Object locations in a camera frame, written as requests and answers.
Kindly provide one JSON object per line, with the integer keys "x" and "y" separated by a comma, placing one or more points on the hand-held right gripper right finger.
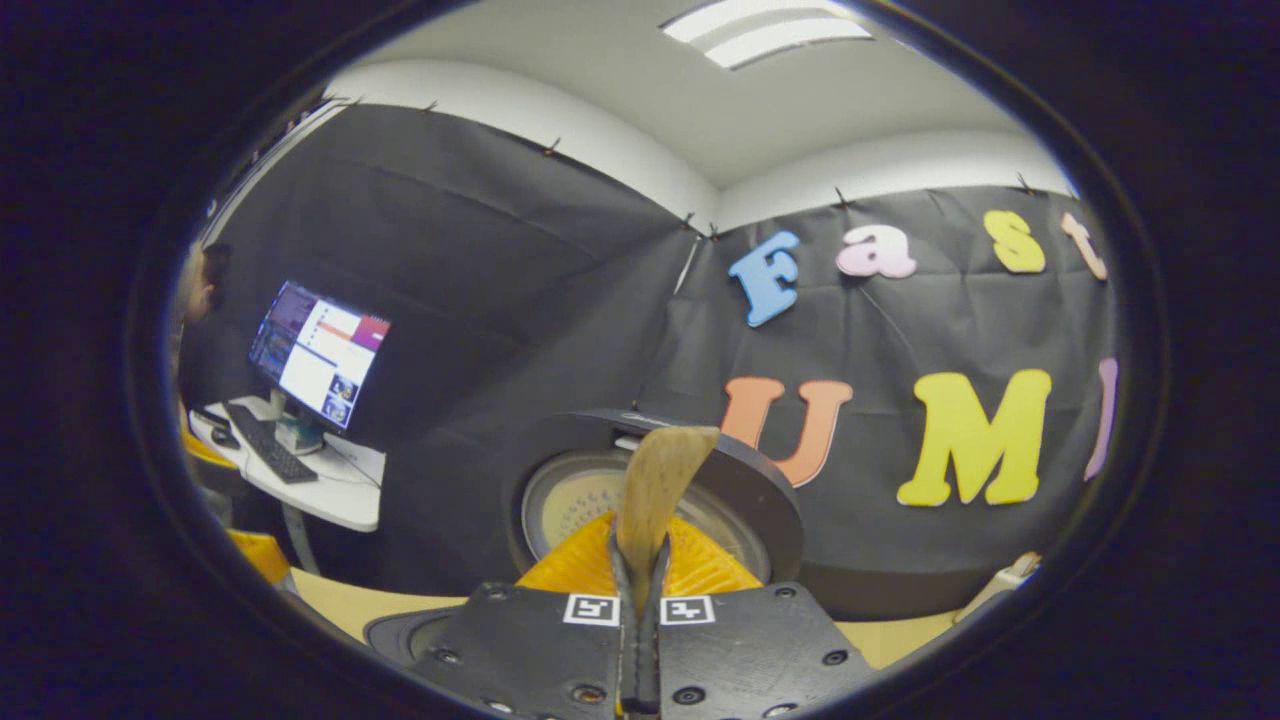
{"x": 653, "y": 655}

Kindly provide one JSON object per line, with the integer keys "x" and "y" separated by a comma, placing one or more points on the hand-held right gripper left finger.
{"x": 627, "y": 655}

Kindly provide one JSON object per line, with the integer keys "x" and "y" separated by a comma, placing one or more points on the wooden spoon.
{"x": 660, "y": 480}

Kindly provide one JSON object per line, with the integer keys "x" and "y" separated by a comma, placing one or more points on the black rice cooker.
{"x": 765, "y": 500}

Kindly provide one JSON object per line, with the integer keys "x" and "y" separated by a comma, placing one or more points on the white side desk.
{"x": 345, "y": 495}

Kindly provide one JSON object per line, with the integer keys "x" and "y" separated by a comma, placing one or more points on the black keyboard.
{"x": 270, "y": 445}

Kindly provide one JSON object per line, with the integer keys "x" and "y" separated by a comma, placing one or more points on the computer monitor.
{"x": 320, "y": 355}

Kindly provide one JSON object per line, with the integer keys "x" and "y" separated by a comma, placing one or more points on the black computer mouse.
{"x": 223, "y": 437}

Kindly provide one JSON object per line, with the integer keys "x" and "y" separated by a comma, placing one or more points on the ceiling light panel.
{"x": 765, "y": 30}

